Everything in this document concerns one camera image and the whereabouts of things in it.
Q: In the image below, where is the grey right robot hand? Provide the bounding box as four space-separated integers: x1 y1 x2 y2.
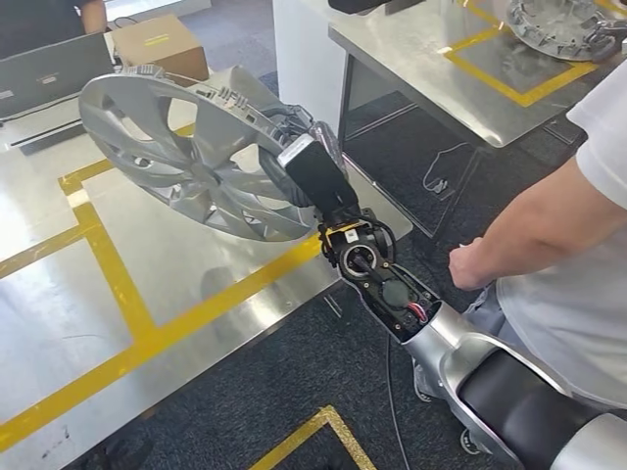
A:
258 103 349 196

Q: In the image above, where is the silver plastic wheel hubcap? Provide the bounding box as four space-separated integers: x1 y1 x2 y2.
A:
78 65 320 243
505 0 627 63

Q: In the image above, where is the steel workbench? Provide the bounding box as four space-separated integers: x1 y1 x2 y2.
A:
271 0 627 238
0 65 412 470

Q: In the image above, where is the yellow workbench marking tape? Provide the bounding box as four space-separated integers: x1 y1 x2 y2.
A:
0 122 361 455
437 0 627 109

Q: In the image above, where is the cardboard box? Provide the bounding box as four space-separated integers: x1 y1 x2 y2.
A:
111 14 211 85

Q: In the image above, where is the person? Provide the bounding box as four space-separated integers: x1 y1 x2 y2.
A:
413 58 627 455
0 0 109 61

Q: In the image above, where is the grey laptop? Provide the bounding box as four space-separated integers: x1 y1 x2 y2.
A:
0 32 116 121

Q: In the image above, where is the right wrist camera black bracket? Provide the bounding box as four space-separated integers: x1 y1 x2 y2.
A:
276 132 361 225

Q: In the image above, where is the thin pale floor cable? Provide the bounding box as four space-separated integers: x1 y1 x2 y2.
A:
422 142 472 196

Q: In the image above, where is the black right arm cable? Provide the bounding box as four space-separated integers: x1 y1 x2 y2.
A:
385 334 411 470

